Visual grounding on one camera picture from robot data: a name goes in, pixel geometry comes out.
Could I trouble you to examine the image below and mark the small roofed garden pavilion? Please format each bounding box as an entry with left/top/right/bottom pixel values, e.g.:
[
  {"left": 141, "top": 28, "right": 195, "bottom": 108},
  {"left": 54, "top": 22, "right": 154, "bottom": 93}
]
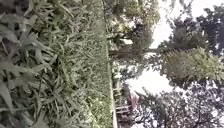
[{"left": 114, "top": 84, "right": 141, "bottom": 118}]

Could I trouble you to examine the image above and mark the wood of green trees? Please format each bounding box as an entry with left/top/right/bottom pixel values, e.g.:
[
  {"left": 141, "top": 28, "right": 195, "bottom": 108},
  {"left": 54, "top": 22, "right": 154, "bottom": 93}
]
[{"left": 103, "top": 0, "right": 224, "bottom": 128}]

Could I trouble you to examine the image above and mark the green grass field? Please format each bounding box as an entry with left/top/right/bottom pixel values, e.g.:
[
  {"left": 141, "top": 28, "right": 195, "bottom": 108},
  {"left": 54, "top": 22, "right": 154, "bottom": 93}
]
[{"left": 0, "top": 0, "right": 118, "bottom": 128}]

